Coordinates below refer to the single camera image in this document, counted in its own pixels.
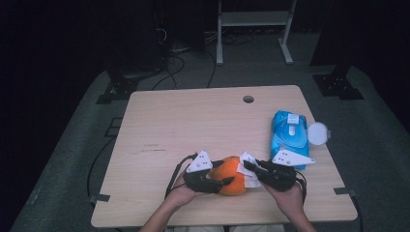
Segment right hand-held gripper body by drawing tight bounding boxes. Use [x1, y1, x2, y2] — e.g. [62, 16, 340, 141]
[257, 148, 316, 193]

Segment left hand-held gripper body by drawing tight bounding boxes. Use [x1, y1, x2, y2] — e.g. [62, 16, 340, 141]
[182, 149, 224, 195]

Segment orange round fruit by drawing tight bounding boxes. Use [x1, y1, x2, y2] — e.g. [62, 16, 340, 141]
[207, 156, 249, 196]

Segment white wet wipe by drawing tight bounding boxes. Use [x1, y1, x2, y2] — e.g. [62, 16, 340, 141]
[236, 151, 262, 189]

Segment blue wet wipe pack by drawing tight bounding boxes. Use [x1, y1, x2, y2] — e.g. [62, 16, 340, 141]
[270, 110, 332, 171]

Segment person's left hand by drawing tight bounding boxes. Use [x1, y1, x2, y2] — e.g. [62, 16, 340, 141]
[163, 174, 208, 211]

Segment person's right hand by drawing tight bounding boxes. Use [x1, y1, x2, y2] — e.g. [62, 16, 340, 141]
[262, 182, 306, 224]

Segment grey tape piece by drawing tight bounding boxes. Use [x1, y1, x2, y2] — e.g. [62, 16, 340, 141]
[333, 187, 358, 198]
[89, 192, 111, 204]

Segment dark floor outlet plate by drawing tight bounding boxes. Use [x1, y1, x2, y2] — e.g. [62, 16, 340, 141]
[104, 117, 124, 138]

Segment black stand base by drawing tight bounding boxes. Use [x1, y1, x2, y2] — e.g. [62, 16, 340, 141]
[312, 65, 366, 101]
[95, 68, 140, 105]

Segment white metal stand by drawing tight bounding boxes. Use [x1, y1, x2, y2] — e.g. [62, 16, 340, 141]
[216, 0, 298, 67]

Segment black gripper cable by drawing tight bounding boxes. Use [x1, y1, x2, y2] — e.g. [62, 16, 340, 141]
[163, 153, 198, 199]
[294, 170, 308, 206]

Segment thin black cable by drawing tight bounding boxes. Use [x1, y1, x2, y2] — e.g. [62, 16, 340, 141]
[206, 49, 218, 89]
[86, 136, 117, 207]
[151, 54, 187, 91]
[349, 194, 365, 232]

